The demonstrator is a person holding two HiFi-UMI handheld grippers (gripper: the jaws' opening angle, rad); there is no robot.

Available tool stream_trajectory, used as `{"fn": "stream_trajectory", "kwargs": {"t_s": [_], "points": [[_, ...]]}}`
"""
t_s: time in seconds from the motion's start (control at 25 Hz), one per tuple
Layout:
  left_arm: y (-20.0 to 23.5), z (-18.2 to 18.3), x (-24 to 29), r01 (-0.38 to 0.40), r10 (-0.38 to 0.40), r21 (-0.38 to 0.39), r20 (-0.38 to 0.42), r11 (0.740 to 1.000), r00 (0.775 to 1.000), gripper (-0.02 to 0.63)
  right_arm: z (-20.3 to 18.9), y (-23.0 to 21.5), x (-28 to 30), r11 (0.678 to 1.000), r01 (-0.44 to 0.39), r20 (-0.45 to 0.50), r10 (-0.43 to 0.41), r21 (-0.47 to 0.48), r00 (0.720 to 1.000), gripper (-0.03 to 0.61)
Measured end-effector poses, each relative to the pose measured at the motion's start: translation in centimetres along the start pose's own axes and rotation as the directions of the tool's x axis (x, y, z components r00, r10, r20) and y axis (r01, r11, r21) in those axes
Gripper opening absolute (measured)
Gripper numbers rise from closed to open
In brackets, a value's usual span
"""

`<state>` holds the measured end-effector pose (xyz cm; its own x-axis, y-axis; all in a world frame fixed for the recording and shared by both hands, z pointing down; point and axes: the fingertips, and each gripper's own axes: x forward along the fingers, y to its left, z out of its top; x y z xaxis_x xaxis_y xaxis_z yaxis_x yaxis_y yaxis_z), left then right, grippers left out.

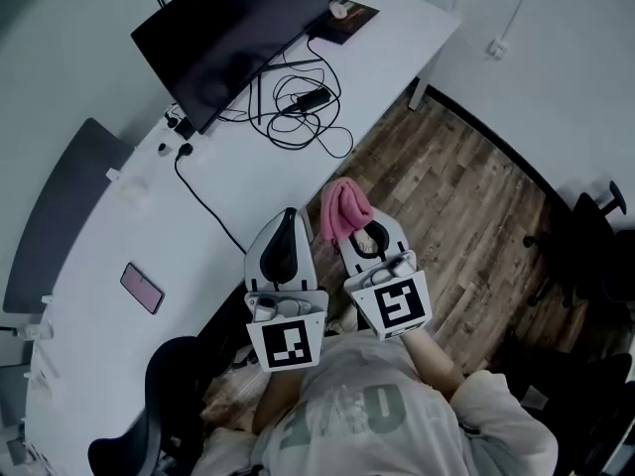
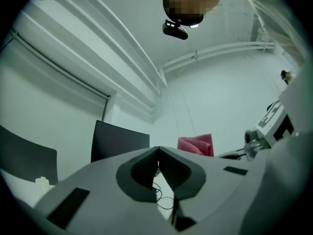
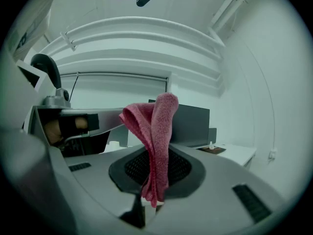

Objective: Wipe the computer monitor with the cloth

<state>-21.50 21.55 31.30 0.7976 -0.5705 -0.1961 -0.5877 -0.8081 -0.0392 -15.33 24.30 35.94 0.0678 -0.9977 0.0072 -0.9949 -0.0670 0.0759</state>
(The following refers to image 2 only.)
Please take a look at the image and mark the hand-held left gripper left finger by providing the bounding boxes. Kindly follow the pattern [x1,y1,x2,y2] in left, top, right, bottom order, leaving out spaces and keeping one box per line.
[33,145,176,235]

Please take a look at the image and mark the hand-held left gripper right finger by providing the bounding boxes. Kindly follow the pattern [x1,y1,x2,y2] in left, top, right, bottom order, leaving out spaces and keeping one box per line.
[158,145,268,235]

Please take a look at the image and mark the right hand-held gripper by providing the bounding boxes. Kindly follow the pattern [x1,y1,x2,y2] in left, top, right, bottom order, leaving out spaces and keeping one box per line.
[218,98,299,162]

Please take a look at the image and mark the pink cloth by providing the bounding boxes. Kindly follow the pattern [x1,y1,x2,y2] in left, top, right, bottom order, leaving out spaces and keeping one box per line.
[177,133,215,158]

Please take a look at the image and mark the black computer monitor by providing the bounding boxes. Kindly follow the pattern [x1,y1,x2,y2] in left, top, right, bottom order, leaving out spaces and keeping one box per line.
[90,120,150,163]

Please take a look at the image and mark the white plastic bottle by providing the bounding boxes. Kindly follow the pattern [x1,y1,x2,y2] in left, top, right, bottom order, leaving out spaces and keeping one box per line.
[35,176,56,193]

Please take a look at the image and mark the white roller blind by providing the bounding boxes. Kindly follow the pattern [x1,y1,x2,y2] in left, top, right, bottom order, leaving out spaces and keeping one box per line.
[0,32,111,146]

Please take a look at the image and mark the white ceiling pipes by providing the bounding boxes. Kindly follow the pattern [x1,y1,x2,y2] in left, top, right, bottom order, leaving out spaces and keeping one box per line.
[160,41,278,73]

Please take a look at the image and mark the person's white shirt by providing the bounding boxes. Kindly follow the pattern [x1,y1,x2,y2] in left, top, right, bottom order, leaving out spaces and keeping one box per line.
[241,0,309,67]

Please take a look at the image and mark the person's head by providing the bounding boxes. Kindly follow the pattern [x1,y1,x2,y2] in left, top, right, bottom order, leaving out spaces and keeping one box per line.
[162,0,222,26]

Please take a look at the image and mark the thin black cable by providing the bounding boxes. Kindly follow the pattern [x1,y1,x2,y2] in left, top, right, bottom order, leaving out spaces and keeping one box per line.
[152,182,176,210]

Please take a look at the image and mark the black blind cord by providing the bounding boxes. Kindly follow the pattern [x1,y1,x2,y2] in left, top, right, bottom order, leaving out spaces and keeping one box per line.
[101,95,111,122]

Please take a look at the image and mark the black head camera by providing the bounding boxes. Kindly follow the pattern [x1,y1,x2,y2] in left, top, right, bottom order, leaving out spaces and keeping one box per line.
[161,19,189,41]

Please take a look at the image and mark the white ceiling cable tray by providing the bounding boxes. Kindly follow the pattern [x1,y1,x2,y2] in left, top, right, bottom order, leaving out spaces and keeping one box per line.
[40,0,169,96]

